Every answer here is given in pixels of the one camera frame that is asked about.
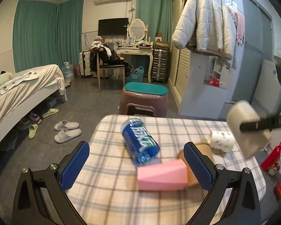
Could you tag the pink hanging clothes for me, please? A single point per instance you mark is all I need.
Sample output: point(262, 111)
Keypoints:
point(239, 21)

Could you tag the white slipper near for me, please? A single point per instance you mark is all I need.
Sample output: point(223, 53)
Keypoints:
point(65, 135)

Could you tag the white slipper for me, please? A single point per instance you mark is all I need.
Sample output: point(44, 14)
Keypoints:
point(65, 124)
point(65, 135)

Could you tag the green slipper near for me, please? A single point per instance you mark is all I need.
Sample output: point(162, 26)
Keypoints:
point(32, 130)

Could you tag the teal curtain left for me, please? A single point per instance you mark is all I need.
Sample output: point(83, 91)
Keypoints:
point(46, 33)

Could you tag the pink faceted cup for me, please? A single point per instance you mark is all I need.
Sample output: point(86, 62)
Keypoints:
point(167, 176)

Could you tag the teal curtain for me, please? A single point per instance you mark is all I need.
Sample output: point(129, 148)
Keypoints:
point(46, 33)
point(158, 16)

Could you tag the sneaker under bed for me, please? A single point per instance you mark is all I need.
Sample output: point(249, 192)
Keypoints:
point(27, 121)

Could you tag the wooden chair with clothes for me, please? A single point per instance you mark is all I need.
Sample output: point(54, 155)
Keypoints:
point(103, 58)

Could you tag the white plastic cup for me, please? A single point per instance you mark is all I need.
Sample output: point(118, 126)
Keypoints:
point(249, 142)

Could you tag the white puffer jacket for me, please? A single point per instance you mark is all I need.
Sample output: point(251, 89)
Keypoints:
point(208, 26)

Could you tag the silver suitcase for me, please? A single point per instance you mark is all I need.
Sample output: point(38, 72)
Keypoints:
point(161, 65)

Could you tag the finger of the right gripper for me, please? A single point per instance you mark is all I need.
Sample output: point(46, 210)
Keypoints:
point(268, 123)

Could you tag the teal curtain centre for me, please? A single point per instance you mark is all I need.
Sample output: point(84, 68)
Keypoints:
point(158, 16)

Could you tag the white vanity desk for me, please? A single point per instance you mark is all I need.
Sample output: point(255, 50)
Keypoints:
point(138, 51)

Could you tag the water jug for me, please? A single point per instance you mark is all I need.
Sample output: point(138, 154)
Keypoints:
point(68, 71)

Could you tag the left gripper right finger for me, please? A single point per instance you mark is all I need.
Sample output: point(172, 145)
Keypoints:
point(243, 205)

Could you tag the blue drink can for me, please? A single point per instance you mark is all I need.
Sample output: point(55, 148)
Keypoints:
point(139, 141)

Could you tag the white green-leaf paper cup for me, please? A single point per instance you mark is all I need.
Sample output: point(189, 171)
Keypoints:
point(223, 141)

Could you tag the bed with beige sheet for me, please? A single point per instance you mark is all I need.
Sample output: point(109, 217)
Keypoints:
point(25, 91)

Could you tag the brown paper cup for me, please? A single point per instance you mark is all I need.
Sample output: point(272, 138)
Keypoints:
point(193, 155)

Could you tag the black television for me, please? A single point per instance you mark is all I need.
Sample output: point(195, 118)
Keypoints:
point(112, 27)

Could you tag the plaid table cloth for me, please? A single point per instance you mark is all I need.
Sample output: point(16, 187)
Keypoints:
point(106, 190)

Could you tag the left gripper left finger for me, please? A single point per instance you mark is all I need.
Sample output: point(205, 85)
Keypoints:
point(29, 205)

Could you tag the green slipper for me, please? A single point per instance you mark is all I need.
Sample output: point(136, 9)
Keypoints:
point(50, 112)
point(32, 130)

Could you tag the white slipper far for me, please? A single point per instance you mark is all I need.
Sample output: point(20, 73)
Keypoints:
point(65, 124)

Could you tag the oval vanity mirror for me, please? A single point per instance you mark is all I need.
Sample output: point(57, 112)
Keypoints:
point(137, 29)

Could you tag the teal laundry basket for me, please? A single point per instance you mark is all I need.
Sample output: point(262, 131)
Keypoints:
point(134, 74)

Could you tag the purple stool teal top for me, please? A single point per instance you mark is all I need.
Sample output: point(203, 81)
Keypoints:
point(143, 99)

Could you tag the green slipper far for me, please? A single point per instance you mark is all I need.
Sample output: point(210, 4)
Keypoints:
point(50, 112)

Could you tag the white wardrobe cabinet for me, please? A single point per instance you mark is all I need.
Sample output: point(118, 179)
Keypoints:
point(200, 100)

